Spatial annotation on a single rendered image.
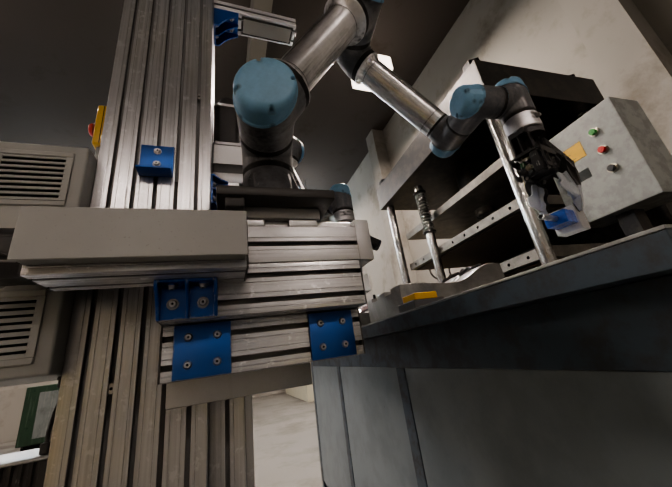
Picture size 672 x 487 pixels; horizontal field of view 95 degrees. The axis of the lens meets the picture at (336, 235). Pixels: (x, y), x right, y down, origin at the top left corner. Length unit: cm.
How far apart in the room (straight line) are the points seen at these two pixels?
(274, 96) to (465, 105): 44
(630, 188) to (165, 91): 153
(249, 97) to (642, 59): 310
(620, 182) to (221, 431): 146
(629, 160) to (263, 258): 129
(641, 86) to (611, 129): 180
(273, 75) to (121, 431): 70
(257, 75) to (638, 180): 127
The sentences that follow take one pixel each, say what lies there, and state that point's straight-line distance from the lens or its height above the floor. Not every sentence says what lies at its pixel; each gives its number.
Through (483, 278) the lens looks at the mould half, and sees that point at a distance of 107.
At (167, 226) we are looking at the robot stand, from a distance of 48.
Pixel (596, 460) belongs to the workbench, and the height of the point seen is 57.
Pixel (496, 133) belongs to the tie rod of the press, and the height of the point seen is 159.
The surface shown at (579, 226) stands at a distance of 80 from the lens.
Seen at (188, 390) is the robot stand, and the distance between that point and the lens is 69.
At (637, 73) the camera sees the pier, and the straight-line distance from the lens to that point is 338.
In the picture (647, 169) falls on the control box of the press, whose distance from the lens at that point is 147.
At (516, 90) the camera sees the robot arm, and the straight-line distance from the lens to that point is 91.
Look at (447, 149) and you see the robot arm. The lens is 94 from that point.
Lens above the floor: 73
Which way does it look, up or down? 21 degrees up
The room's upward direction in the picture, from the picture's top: 8 degrees counter-clockwise
